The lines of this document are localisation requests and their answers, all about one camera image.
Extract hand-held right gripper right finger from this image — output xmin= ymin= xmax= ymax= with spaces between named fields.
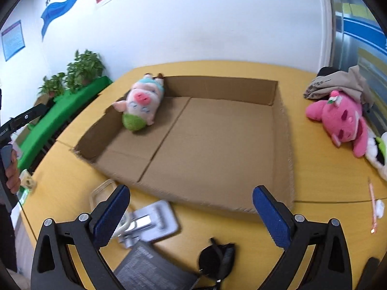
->
xmin=252 ymin=186 xmax=353 ymax=290

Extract blue wave wall decal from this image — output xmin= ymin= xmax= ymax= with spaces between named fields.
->
xmin=41 ymin=0 xmax=97 ymax=41

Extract large potted green plant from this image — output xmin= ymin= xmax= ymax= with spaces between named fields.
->
xmin=65 ymin=49 xmax=106 ymax=93

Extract blue framed wall poster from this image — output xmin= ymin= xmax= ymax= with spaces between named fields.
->
xmin=1 ymin=20 xmax=25 ymax=62

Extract pig plush toy green bottom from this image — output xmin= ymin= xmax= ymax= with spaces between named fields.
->
xmin=112 ymin=73 xmax=166 ymax=132

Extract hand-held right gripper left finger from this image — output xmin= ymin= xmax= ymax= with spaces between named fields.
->
xmin=30 ymin=184 xmax=132 ymax=290

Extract black product box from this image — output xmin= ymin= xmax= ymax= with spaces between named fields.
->
xmin=115 ymin=243 xmax=200 ymax=290

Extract glass partition with blue band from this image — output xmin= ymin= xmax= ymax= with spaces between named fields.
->
xmin=328 ymin=0 xmax=387 ymax=133

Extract green cloth covered bench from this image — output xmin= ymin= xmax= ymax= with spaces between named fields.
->
xmin=16 ymin=75 xmax=113 ymax=173

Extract small potted green plant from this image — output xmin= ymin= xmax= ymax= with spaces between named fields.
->
xmin=38 ymin=72 xmax=67 ymax=97

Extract small beige box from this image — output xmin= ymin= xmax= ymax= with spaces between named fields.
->
xmin=19 ymin=170 xmax=37 ymax=191

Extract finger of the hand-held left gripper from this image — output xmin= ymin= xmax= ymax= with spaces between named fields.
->
xmin=0 ymin=103 xmax=46 ymax=133

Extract white plush toy green patches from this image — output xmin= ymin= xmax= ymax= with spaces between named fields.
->
xmin=364 ymin=133 xmax=387 ymax=182

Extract beige cloth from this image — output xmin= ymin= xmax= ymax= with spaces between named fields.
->
xmin=331 ymin=65 xmax=375 ymax=109

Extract white silver phone stand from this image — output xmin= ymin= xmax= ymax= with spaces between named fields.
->
xmin=116 ymin=200 xmax=179 ymax=248

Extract pink plush toy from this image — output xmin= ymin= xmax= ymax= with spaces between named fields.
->
xmin=305 ymin=90 xmax=370 ymax=158

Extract person's left hand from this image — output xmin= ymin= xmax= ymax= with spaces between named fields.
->
xmin=4 ymin=150 xmax=22 ymax=194

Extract shallow cardboard box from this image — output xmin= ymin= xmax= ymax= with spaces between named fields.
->
xmin=70 ymin=75 xmax=295 ymax=215

